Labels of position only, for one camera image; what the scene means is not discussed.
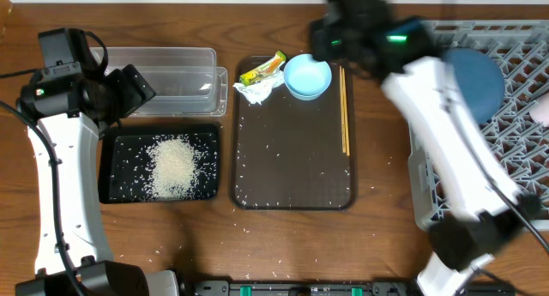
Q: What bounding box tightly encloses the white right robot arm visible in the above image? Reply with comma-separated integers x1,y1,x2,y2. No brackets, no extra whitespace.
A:
310,0,541,295

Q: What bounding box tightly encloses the clear plastic bin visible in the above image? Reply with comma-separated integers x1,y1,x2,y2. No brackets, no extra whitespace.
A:
91,47,228,118

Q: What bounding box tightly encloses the grey plastic dishwasher rack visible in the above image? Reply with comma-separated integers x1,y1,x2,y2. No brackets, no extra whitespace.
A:
425,20,548,231

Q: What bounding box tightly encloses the yellow green snack wrapper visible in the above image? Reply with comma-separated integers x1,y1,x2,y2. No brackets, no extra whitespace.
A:
239,51,287,86

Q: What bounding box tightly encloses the wooden chopstick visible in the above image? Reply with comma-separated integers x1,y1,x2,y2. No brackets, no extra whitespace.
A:
342,67,350,157
339,66,347,154

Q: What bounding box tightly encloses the light blue small bowl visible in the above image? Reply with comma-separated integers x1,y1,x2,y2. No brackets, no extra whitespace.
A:
283,54,332,100

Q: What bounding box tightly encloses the silver foil wrapper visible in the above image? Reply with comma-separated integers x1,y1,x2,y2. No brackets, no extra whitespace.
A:
233,71,284,105

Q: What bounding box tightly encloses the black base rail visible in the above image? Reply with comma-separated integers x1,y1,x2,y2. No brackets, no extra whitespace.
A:
188,281,419,296

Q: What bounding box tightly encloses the black waste tray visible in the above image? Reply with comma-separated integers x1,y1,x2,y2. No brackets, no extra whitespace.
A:
98,124,220,204

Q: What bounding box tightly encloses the pink white cup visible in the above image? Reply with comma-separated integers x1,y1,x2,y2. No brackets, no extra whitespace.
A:
529,94,549,127

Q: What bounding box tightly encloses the dark brown serving tray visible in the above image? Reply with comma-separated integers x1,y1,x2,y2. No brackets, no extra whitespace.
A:
229,63,357,210

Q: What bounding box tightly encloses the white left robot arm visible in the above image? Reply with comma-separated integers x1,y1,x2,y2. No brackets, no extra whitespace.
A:
15,61,179,295

